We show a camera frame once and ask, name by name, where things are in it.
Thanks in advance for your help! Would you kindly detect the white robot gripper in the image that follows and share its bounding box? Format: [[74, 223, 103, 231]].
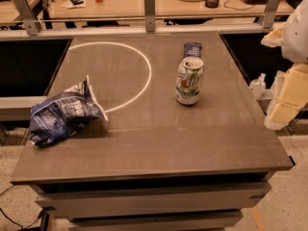
[[261, 0, 308, 130]]

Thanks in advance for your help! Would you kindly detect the green white 7up can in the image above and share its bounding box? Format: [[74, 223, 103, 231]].
[[175, 56, 204, 105]]

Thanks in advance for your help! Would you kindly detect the blue rxbar blueberry bar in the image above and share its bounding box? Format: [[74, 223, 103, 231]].
[[184, 42, 202, 58]]

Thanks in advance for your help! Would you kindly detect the clear sanitizer bottle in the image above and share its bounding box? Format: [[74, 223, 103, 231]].
[[249, 73, 266, 99]]

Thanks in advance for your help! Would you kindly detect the black mesh pen cup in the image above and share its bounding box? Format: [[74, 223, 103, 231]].
[[205, 0, 219, 9]]

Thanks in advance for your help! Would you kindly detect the grey table drawer base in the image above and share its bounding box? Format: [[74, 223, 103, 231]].
[[37, 174, 271, 231]]

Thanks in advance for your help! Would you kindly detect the blue crumpled chip bag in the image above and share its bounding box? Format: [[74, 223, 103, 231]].
[[30, 76, 108, 146]]

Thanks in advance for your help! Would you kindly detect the right metal rail bracket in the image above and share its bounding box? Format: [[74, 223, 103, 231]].
[[259, 0, 281, 29]]

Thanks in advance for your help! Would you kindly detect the metal rail bracket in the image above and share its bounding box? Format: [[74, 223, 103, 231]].
[[144, 0, 155, 33], [13, 0, 41, 36], [259, 0, 281, 29]]

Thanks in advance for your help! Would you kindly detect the black desk cable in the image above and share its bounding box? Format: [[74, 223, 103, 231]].
[[223, 0, 256, 12]]

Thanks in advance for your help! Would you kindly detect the middle metal rail bracket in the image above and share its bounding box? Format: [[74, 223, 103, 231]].
[[144, 0, 155, 33]]

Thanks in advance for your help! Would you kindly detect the left metal rail bracket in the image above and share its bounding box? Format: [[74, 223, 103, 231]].
[[13, 0, 41, 36]]

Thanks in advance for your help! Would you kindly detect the black floor cable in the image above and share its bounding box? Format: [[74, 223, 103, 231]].
[[0, 185, 46, 231]]

